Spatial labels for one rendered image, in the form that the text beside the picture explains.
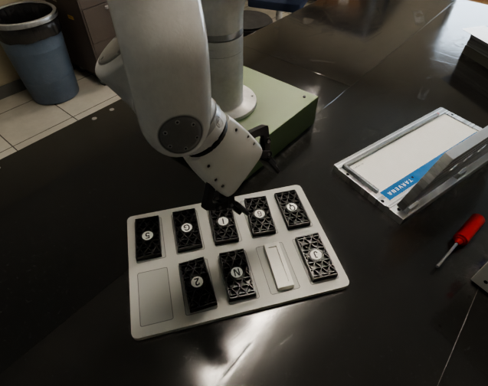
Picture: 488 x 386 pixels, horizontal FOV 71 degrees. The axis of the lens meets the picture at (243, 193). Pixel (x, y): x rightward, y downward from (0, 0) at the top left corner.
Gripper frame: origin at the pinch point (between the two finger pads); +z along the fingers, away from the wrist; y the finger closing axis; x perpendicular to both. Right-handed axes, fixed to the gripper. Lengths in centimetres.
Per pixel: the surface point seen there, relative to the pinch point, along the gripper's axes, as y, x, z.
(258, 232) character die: 5.3, -3.7, 12.1
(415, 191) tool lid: -18.9, 15.0, 21.3
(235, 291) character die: 16.8, 2.9, 8.4
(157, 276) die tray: 23.6, -9.3, 2.1
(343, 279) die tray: 3.5, 13.1, 20.1
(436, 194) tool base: -25.8, 13.9, 34.4
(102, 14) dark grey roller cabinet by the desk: -68, -243, 15
